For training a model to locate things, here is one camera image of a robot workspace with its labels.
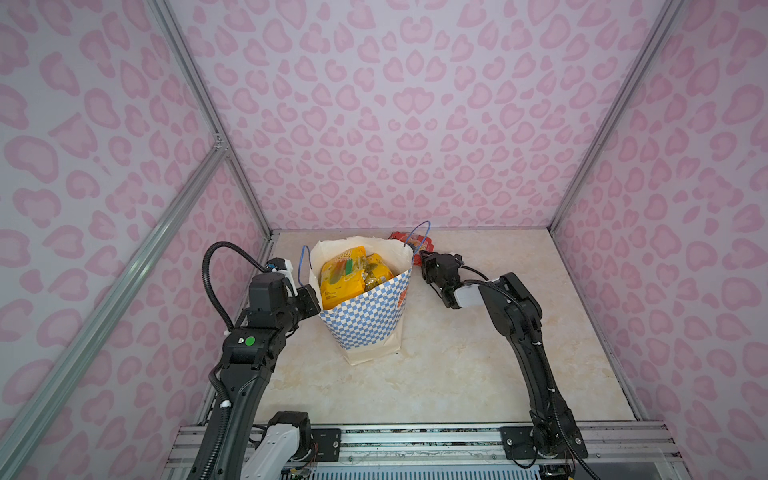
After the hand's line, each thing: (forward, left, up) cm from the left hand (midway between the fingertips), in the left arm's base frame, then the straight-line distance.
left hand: (314, 285), depth 73 cm
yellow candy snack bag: (+8, -14, -6) cm, 18 cm away
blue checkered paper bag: (-6, -13, -9) cm, 16 cm away
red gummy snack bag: (+33, -28, -22) cm, 48 cm away
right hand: (+29, -29, -22) cm, 46 cm away
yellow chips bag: (+6, -5, -5) cm, 10 cm away
